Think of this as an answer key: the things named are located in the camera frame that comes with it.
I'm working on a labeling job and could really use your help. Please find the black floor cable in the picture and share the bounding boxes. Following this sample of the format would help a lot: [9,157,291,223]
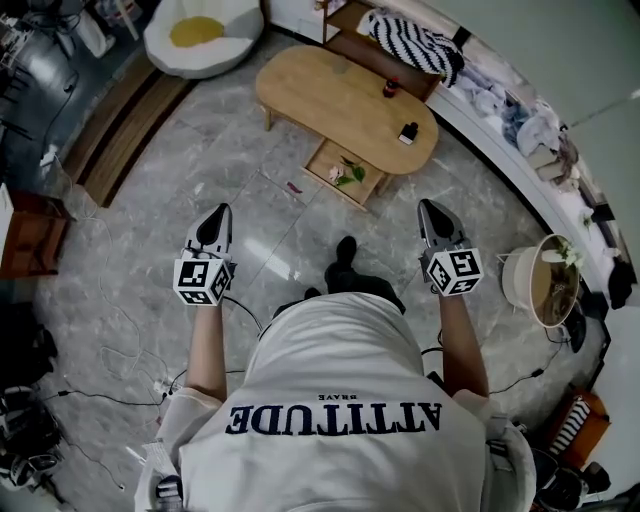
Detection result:
[487,329,566,396]
[42,294,264,406]

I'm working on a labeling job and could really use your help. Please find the person's black trousers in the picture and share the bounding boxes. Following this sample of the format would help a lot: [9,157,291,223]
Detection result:
[272,262,407,321]

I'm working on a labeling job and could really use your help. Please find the white floor cable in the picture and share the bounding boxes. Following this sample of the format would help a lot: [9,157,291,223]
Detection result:
[74,209,166,401]

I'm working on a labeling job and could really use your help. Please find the striped black white cloth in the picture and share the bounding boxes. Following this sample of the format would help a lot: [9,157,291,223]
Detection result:
[549,394,592,456]

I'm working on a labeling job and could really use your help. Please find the brown wooden cabinet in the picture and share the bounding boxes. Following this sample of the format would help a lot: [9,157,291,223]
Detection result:
[0,183,71,280]

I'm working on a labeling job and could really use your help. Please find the wooden shelf rack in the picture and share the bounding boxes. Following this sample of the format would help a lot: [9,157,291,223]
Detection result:
[322,0,444,104]

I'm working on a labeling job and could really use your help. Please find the wooden coffee table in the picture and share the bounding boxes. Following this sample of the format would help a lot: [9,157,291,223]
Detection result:
[255,46,440,197]

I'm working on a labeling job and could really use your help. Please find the person's right black shoe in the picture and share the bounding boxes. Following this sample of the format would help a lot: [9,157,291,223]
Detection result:
[335,235,359,266]

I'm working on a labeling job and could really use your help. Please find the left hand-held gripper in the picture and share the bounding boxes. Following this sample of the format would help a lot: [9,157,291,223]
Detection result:
[172,202,238,308]

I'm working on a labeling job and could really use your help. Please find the grey shoulder strap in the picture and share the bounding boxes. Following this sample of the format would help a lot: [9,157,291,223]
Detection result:
[487,414,516,512]
[142,437,184,512]

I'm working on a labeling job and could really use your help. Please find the black white striped blanket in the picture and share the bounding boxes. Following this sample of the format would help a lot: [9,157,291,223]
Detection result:
[367,10,466,89]

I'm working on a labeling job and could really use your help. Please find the white yellow bean bag chair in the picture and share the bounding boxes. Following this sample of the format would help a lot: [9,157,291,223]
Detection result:
[143,0,265,80]

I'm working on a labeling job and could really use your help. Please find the person's left forearm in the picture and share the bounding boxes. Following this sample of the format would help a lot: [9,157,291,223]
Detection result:
[184,302,229,401]

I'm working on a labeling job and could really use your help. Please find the wooden drawer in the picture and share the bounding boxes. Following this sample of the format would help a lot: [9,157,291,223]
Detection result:
[301,138,386,212]

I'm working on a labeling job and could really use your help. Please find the pink flower with green leaves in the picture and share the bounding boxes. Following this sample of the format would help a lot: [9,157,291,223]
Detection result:
[327,155,367,189]

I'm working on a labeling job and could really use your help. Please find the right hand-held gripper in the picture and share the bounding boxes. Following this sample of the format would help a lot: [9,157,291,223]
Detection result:
[417,198,484,298]

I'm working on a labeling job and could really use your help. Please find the white vase with flowers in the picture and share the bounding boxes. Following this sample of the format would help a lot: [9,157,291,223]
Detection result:
[542,238,585,269]

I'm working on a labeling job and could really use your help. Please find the person's white shirt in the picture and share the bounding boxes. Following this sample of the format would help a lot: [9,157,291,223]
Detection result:
[134,292,539,512]

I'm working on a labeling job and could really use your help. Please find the person's right forearm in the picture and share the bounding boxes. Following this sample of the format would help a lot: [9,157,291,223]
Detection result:
[438,293,490,399]

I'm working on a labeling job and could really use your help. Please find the black slipper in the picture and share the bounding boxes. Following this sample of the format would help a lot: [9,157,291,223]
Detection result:
[562,307,589,354]

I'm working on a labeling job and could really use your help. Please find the white round side table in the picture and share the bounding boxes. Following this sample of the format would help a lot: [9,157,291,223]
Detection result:
[496,233,585,329]

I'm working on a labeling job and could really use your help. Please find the pile of pale clothes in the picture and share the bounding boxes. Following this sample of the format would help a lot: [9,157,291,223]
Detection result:
[457,69,581,189]

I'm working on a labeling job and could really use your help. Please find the orange box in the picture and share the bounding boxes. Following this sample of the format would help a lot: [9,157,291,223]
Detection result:
[547,387,612,469]

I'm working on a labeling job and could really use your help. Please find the black cloth bag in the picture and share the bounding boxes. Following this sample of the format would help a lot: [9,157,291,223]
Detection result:
[607,259,636,310]

